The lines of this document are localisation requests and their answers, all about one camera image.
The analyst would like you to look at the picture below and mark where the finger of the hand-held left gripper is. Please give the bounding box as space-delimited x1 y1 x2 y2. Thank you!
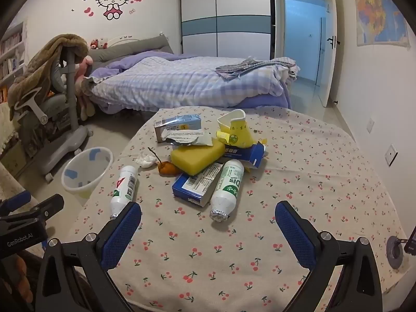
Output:
0 194 64 225
0 190 32 217

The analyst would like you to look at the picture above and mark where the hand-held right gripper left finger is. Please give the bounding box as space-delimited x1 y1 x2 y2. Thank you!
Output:
34 201 144 312

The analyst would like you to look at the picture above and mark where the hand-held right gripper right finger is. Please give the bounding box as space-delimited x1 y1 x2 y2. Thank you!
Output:
275 201 384 312

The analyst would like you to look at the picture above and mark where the white plastic waste bin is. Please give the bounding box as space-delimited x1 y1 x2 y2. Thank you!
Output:
61 147 114 199

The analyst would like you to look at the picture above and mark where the white bottle red label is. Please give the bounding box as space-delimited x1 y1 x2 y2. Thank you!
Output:
109 165 139 220

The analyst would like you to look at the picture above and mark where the white tissue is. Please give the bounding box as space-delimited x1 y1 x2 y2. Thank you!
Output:
138 151 158 168

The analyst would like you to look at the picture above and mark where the orange fruit peel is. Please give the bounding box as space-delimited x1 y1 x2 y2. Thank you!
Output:
148 147 181 177

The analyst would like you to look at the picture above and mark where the large blue cardboard box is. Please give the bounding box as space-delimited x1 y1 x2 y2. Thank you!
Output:
172 162 225 207

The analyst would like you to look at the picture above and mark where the white bottle green label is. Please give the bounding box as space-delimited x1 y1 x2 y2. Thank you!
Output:
210 159 245 222

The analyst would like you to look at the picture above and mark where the small blue cardboard box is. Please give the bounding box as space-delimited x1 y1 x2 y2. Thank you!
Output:
223 142 265 170

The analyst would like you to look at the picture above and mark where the yellow sponge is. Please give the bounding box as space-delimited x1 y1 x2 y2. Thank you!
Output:
171 141 225 176

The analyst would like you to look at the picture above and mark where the silver foil wrapper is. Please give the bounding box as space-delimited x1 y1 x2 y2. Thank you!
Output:
159 129 213 147

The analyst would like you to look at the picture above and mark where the yellow paper cup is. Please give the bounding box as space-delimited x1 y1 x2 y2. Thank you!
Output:
216 109 257 148

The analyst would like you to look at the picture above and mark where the light blue carton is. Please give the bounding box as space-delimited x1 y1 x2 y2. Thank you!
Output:
154 114 202 144

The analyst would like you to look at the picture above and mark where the person's left hand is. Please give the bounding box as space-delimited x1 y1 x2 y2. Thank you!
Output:
10 256 29 289

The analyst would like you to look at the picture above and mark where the cherry print tablecloth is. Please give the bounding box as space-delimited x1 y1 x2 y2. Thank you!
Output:
67 107 410 312

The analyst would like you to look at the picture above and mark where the grey round disc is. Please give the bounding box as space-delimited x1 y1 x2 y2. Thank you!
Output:
386 236 404 270

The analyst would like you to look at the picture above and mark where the grey desk chair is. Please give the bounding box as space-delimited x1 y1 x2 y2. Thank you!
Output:
10 47 95 183

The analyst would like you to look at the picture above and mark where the cream plush toy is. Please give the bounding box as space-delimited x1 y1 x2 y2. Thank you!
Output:
76 84 96 121

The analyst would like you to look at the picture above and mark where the black device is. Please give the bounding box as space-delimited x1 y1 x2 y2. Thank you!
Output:
403 226 416 256

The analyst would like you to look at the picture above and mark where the brown fuzzy blanket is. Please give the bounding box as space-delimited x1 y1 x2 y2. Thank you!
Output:
7 33 90 111

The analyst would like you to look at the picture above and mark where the pink plush toy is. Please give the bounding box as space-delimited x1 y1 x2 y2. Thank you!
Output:
75 55 95 85

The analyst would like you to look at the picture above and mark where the white bookshelf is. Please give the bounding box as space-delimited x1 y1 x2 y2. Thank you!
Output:
0 23 28 82

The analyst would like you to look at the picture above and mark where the bed with plaid duvet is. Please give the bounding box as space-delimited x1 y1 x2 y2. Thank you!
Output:
81 50 301 113

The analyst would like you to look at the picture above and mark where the white cat plush toy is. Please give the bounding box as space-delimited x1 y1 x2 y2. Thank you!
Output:
89 36 109 51

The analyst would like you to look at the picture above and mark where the folded grey checked cloth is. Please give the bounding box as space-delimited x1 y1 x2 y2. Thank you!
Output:
215 57 277 80

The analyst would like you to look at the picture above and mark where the grey padded bed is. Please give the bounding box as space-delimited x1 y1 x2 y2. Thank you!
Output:
81 32 293 114

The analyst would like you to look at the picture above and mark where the white door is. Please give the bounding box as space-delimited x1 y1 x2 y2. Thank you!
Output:
317 0 340 108

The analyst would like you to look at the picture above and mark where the white and teal wardrobe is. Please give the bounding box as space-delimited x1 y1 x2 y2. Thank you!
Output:
177 0 275 60

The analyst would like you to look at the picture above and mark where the wall map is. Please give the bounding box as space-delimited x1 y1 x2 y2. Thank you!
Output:
353 0 411 50

